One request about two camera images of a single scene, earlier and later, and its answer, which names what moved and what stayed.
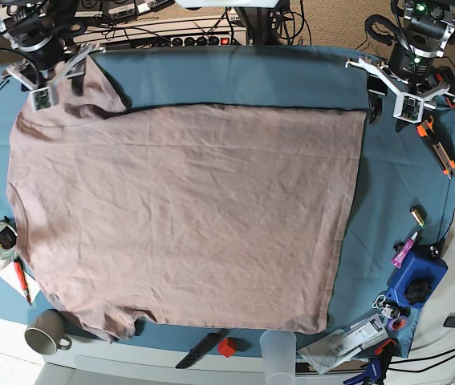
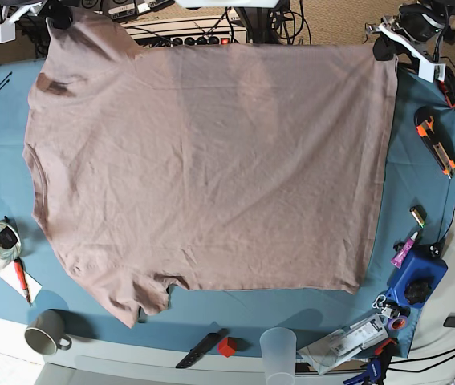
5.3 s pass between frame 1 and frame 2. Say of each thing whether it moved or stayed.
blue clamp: stayed
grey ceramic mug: stayed
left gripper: moved
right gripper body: moved
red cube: stayed
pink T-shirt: stayed
